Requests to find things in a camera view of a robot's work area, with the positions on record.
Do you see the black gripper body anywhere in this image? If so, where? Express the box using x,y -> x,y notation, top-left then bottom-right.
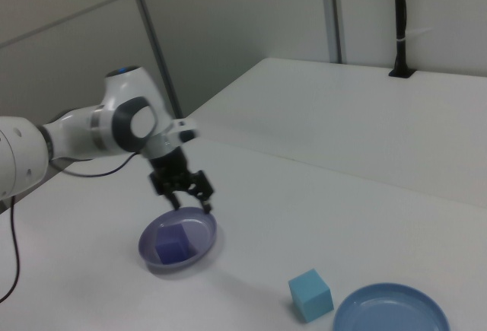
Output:
148,147 -> 191,188

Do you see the purple cube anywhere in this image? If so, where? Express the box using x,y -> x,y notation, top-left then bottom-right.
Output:
154,223 -> 192,265

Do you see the purple plate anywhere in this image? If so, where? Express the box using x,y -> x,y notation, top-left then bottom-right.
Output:
137,205 -> 218,276

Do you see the cyan cube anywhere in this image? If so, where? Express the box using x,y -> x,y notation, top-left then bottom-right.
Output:
287,268 -> 335,324

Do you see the blue plate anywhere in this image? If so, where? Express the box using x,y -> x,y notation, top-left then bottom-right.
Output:
332,282 -> 451,331

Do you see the black mounting pole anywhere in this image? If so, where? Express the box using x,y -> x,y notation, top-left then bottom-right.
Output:
387,0 -> 416,79

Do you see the grey partition post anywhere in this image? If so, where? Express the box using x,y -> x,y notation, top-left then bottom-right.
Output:
126,0 -> 184,119
327,0 -> 343,65

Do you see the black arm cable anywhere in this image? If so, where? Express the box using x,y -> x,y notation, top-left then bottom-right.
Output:
0,151 -> 138,304

